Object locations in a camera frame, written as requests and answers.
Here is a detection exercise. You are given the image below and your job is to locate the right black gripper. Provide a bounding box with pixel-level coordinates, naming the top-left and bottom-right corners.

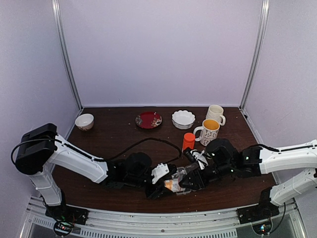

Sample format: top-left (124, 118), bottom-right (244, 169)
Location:
top-left (179, 162), bottom-right (234, 192)

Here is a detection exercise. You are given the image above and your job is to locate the clear plastic pill organizer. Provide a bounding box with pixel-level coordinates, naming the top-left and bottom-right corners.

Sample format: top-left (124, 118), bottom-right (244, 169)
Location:
top-left (171, 163), bottom-right (199, 195)

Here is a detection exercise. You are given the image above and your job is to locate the grey lid vitamin bottle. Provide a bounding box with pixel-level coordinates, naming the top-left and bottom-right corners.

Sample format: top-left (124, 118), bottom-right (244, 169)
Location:
top-left (164, 179), bottom-right (185, 192)

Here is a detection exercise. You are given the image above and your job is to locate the orange pill bottle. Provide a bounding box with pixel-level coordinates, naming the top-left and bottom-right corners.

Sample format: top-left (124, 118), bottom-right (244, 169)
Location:
top-left (182, 132), bottom-right (196, 151)

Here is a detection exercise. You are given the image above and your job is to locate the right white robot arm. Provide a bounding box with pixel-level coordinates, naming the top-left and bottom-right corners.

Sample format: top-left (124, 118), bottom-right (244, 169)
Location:
top-left (179, 138), bottom-right (317, 219)

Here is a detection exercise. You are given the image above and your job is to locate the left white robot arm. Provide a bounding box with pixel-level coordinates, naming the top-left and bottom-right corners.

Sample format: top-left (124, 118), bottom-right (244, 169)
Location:
top-left (10, 123), bottom-right (169, 220)

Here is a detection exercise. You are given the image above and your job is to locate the floral mug yellow inside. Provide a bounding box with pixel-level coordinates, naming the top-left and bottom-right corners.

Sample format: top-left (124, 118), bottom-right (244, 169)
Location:
top-left (193, 119), bottom-right (220, 146)

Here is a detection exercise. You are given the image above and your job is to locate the white scalloped bowl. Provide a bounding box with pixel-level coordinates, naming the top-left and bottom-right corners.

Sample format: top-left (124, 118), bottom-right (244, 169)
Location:
top-left (172, 110), bottom-right (196, 130)

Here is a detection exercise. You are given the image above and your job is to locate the cream ribbed mug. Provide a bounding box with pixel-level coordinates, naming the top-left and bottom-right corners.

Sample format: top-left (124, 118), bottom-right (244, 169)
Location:
top-left (206, 105), bottom-right (226, 126)

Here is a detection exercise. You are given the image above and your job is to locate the red floral plate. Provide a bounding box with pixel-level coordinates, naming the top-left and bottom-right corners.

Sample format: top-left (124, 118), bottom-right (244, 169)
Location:
top-left (135, 112), bottom-right (162, 129)

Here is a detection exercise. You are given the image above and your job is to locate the white ceramic rice bowl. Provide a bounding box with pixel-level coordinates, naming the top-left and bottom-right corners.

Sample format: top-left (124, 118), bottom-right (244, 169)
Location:
top-left (75, 114), bottom-right (95, 131)

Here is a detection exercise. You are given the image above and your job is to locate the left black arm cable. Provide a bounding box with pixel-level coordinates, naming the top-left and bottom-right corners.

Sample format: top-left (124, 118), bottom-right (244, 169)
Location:
top-left (11, 137), bottom-right (183, 172)

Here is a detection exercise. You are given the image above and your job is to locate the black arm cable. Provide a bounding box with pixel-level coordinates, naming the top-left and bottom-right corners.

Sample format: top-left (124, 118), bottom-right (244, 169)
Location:
top-left (259, 143), bottom-right (317, 153)
top-left (11, 137), bottom-right (183, 172)

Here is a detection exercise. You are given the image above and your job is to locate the front aluminium rail base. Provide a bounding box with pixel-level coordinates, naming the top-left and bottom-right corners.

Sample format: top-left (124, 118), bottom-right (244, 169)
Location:
top-left (17, 196), bottom-right (308, 238)

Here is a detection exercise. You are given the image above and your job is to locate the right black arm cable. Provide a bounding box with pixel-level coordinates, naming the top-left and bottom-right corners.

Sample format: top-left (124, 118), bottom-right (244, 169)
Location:
top-left (259, 143), bottom-right (317, 153)

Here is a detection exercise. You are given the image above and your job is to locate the right aluminium frame post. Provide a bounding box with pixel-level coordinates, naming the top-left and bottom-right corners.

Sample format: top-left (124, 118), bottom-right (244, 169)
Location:
top-left (239, 0), bottom-right (270, 111)

